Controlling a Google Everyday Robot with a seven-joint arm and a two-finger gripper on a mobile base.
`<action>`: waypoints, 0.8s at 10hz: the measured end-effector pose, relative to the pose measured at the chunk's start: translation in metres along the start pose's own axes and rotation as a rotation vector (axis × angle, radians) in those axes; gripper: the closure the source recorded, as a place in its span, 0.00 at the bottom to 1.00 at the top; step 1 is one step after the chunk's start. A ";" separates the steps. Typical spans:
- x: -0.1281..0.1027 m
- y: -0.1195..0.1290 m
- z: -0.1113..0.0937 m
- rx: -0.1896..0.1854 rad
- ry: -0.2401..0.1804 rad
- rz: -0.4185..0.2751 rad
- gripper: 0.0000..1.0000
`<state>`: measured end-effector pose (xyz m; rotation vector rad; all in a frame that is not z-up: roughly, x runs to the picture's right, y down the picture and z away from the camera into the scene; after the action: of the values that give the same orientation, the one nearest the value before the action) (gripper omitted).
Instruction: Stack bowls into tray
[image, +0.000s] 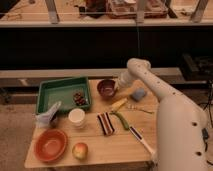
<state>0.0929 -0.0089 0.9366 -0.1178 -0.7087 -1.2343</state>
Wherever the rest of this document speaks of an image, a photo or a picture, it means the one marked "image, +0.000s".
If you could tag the dark maroon bowl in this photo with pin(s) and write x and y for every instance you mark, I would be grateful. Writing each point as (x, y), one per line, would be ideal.
(106, 88)

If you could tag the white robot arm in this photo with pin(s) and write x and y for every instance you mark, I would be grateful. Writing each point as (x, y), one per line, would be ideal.
(180, 121)

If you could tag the green plastic tray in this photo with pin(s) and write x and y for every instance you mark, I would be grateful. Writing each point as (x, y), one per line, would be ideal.
(63, 90)

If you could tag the green chili pepper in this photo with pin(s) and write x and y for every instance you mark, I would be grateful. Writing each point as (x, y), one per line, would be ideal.
(122, 120)

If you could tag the dark grape bunch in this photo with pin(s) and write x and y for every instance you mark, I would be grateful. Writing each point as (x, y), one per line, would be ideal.
(79, 99)

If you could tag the blue sponge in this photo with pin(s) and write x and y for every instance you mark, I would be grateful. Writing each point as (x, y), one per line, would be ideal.
(138, 94)

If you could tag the striped maroon cloth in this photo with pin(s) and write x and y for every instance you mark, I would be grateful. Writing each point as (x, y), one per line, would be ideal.
(105, 124)

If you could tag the white cup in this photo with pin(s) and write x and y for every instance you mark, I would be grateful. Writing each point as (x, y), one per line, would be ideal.
(77, 117)

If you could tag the wooden table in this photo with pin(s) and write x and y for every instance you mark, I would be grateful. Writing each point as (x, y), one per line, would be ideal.
(121, 147)

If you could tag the red yellow apple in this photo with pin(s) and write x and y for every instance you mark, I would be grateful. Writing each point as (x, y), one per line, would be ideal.
(80, 150)

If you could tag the clear plastic bag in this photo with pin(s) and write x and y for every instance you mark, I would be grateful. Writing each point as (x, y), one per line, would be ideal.
(43, 120)

